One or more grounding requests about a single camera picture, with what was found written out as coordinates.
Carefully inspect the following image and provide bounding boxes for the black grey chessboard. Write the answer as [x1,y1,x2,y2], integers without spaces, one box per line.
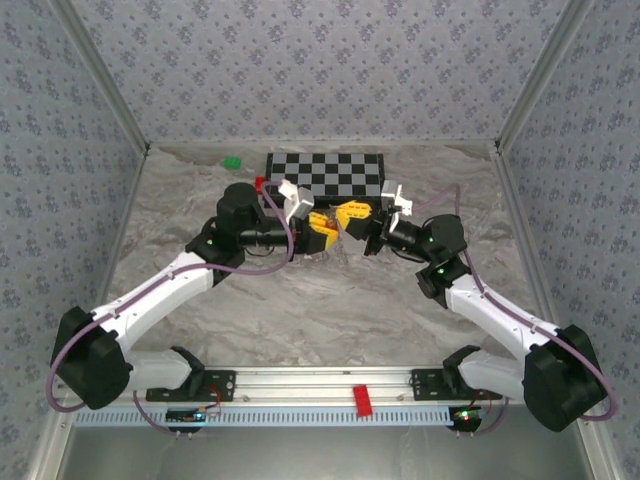
[264,152,389,210]

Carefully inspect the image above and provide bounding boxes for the long red toy brick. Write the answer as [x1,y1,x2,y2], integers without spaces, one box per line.
[352,384,375,417]

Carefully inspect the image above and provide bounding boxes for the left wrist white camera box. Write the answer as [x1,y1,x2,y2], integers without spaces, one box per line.
[278,179,316,220]

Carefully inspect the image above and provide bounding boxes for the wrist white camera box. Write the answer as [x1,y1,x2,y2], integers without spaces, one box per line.
[278,179,316,220]
[380,182,416,236]

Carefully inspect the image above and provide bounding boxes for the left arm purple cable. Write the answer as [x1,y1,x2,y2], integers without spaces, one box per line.
[45,180,295,439]

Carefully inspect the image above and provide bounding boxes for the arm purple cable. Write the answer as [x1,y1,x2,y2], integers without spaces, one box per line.
[413,183,620,439]
[45,180,295,439]

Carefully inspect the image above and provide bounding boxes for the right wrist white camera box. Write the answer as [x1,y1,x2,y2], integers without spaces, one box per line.
[380,182,416,236]

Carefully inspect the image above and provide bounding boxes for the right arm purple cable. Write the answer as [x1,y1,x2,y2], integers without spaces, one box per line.
[413,183,620,439]

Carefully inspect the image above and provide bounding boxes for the aluminium table side rail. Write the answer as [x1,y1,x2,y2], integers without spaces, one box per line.
[491,142,561,331]
[99,144,154,311]

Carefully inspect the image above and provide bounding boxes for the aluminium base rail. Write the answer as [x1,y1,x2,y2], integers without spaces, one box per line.
[54,365,529,407]

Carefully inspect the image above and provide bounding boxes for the pale blue slotted cable duct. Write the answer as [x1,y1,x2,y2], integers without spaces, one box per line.
[74,405,454,427]

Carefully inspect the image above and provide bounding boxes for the aluminium frame post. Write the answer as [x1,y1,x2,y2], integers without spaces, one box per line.
[49,0,152,154]
[493,0,596,151]

